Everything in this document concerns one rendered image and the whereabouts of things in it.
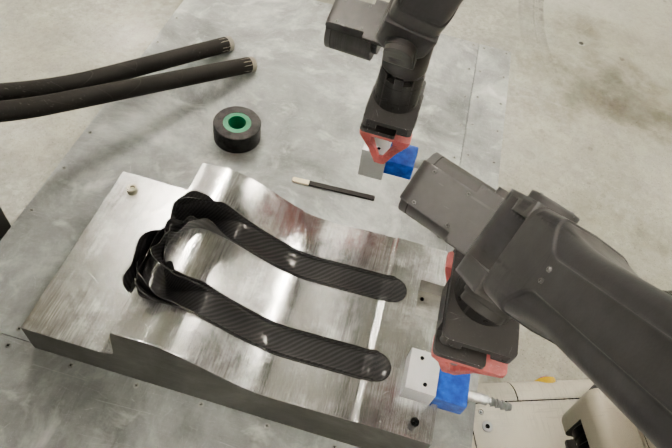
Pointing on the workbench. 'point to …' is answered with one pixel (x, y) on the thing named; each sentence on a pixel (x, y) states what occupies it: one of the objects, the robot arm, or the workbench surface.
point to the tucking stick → (333, 188)
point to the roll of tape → (237, 129)
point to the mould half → (362, 437)
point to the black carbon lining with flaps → (198, 205)
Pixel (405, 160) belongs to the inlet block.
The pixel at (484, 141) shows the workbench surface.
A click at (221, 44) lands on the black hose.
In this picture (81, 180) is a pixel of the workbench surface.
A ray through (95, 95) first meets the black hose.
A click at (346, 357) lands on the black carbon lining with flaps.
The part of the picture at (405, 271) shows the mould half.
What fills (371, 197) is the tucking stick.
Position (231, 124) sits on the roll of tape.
